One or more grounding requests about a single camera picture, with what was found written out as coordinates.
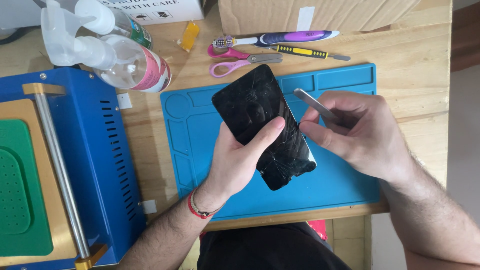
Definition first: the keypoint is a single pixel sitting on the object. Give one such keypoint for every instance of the yellow plastic pry pick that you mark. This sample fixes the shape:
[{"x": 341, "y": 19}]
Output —
[{"x": 188, "y": 36}]

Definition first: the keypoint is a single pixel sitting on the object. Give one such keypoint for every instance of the pink label spray bottle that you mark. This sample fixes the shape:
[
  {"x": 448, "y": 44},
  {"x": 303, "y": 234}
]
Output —
[{"x": 127, "y": 63}]

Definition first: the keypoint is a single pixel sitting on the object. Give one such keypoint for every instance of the person's right hand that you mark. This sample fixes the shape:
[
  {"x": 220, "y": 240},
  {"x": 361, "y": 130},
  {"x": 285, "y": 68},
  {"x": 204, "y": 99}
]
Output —
[{"x": 356, "y": 138}]

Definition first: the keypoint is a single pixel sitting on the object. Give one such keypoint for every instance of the metal pry tool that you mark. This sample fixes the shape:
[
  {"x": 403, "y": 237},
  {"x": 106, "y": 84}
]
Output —
[{"x": 311, "y": 103}]

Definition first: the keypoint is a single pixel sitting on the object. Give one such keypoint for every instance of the blue screen separator machine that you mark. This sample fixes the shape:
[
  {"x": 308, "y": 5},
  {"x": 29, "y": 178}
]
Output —
[{"x": 56, "y": 168}]

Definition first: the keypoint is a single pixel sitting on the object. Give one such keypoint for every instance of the blue silicone repair mat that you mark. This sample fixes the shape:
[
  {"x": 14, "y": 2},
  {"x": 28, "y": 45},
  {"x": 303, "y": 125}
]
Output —
[{"x": 337, "y": 180}]

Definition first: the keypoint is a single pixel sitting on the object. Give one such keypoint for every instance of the cracked black smartphone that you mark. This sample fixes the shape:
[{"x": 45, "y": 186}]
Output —
[{"x": 255, "y": 112}]

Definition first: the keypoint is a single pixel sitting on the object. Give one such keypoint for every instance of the black yellow spudger tool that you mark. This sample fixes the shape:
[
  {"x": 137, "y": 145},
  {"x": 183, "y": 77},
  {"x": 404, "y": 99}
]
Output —
[{"x": 303, "y": 51}]

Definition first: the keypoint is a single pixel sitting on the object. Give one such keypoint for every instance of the brown cardboard box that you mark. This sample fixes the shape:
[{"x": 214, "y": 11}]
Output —
[{"x": 311, "y": 15}]

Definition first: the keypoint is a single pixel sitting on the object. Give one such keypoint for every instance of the person's black shorts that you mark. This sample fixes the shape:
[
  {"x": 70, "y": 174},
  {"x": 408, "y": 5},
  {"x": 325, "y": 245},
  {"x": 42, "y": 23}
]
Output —
[{"x": 266, "y": 247}]

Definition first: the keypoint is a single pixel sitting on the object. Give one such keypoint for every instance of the person's left hand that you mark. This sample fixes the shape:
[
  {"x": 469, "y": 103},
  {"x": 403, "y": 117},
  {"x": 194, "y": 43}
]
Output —
[{"x": 232, "y": 165}]

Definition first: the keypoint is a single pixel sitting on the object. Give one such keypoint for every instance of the green label spray bottle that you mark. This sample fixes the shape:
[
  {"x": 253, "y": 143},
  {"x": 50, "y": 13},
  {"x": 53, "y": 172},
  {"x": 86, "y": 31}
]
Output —
[{"x": 116, "y": 20}]

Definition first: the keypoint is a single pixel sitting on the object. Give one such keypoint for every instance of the white cardboard box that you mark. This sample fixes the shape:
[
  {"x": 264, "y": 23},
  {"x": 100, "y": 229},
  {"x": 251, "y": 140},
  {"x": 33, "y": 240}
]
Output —
[{"x": 161, "y": 11}]

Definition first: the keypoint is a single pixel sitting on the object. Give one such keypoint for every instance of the purple white toothbrush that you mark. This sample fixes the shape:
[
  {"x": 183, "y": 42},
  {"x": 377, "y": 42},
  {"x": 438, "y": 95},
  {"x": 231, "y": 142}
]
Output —
[{"x": 277, "y": 38}]

